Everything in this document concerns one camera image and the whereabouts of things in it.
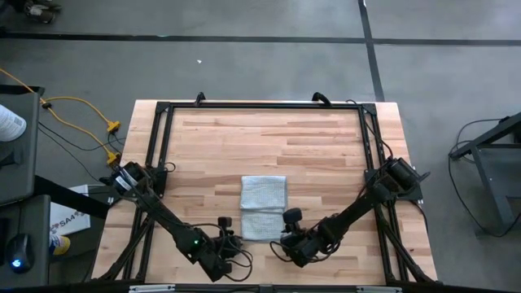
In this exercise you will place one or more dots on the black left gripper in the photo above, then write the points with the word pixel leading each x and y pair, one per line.
pixel 228 244

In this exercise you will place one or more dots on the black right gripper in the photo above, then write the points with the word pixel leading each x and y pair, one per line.
pixel 297 240

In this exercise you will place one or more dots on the grey waffle microfiber towel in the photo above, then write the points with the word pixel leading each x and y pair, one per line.
pixel 262 195

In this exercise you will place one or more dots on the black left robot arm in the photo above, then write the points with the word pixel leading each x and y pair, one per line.
pixel 163 215

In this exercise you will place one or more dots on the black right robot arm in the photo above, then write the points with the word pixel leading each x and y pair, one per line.
pixel 354 211

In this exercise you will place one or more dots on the large black table clamp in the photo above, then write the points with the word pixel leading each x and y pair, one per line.
pixel 321 97

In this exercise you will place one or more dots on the small black table clamp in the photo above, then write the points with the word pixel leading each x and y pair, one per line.
pixel 200 97

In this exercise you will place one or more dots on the white printed cardboard box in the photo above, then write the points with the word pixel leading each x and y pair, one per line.
pixel 67 215

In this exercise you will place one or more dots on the black diagonal bar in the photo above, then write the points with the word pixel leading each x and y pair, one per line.
pixel 69 196

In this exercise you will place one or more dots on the yellow white blue item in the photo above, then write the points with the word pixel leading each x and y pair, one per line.
pixel 61 245

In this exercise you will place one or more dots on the grey mouse desk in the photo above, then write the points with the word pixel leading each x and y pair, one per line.
pixel 36 260

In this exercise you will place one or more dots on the black computer mouse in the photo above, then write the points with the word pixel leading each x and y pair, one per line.
pixel 20 252

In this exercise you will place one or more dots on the black metal stand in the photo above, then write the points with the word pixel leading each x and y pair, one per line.
pixel 492 167

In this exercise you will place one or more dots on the grey cabinet top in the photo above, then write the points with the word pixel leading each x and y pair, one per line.
pixel 18 163

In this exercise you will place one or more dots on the white labelled bottle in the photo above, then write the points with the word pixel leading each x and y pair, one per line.
pixel 10 124

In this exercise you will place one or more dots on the person's dark shoe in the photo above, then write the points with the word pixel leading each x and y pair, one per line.
pixel 40 16
pixel 42 5

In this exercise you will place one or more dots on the silver edge bracket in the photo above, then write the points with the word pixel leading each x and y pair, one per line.
pixel 150 289
pixel 378 289

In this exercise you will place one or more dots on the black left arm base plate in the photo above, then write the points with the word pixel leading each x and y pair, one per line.
pixel 158 181

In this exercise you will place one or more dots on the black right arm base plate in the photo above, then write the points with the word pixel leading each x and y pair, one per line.
pixel 411 193

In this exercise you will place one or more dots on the black aluminium table frame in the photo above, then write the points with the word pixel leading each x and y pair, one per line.
pixel 264 106

